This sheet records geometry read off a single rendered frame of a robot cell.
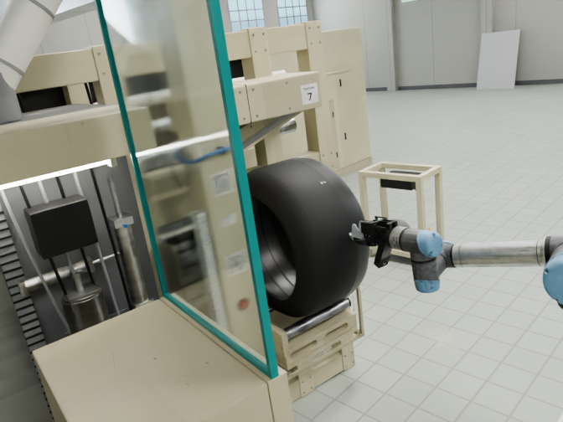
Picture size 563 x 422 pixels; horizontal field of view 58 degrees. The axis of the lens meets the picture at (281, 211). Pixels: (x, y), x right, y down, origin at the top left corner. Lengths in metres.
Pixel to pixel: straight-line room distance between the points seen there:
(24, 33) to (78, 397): 1.06
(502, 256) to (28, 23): 1.54
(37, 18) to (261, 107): 0.83
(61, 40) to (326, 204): 12.04
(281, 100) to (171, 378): 1.28
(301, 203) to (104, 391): 0.87
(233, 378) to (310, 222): 0.74
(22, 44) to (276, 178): 0.89
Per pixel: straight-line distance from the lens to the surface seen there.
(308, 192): 1.74
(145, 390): 1.15
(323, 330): 1.98
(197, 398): 1.09
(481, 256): 1.62
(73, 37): 13.59
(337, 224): 1.74
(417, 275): 1.57
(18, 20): 1.75
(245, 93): 2.00
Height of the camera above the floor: 1.91
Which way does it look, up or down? 18 degrees down
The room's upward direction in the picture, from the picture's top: 8 degrees counter-clockwise
